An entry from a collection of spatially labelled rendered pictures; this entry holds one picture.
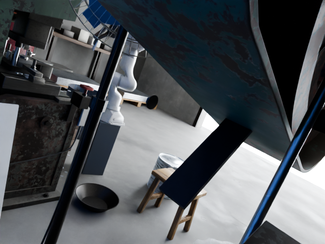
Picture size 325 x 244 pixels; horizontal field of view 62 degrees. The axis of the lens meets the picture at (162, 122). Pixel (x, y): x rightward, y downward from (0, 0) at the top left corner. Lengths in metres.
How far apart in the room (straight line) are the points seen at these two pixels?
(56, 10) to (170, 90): 5.21
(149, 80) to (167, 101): 0.82
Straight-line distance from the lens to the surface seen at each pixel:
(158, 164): 2.33
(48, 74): 1.77
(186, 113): 6.23
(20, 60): 1.65
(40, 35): 1.66
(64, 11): 1.57
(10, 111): 1.48
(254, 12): 0.18
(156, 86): 6.81
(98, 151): 2.22
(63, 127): 1.69
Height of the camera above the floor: 1.03
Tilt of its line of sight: 11 degrees down
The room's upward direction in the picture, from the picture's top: 22 degrees clockwise
